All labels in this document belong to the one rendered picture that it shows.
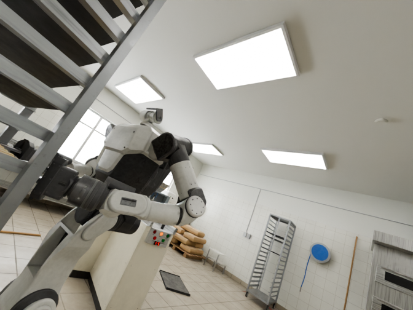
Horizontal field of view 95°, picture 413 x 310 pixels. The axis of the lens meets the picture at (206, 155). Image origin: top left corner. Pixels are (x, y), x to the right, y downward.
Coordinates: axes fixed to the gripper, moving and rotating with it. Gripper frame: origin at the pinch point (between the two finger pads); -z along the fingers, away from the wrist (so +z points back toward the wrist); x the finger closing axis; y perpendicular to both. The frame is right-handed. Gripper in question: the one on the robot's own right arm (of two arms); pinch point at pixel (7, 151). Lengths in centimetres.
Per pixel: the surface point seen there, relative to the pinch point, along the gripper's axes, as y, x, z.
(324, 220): 339, 114, 402
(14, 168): 29.9, -0.3, -22.6
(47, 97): 28.1, 17.4, -25.7
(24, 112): -5.5, 15.2, 0.2
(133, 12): 30, 54, -23
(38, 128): 29.3, 10.0, -23.5
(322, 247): 337, 52, 385
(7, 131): -5.6, 6.0, 0.2
